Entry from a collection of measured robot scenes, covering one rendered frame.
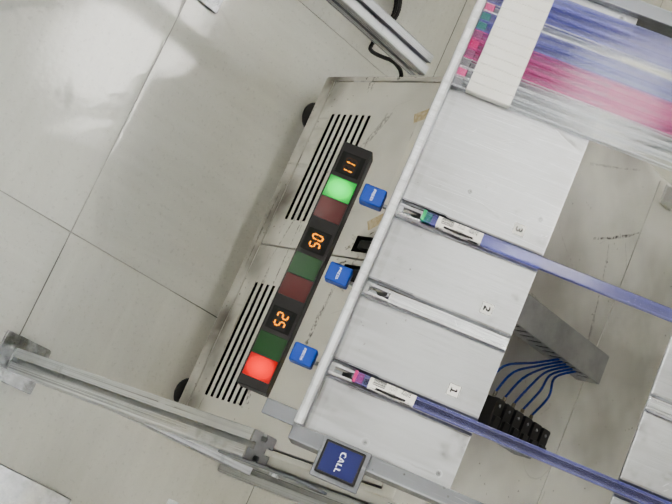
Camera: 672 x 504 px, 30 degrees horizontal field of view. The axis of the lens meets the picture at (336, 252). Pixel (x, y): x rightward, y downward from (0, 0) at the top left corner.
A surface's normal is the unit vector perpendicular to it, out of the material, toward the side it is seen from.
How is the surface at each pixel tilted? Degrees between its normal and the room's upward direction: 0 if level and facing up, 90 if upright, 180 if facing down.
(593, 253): 0
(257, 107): 0
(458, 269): 48
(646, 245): 0
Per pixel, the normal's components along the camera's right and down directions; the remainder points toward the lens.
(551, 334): 0.66, 0.11
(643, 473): -0.03, -0.25
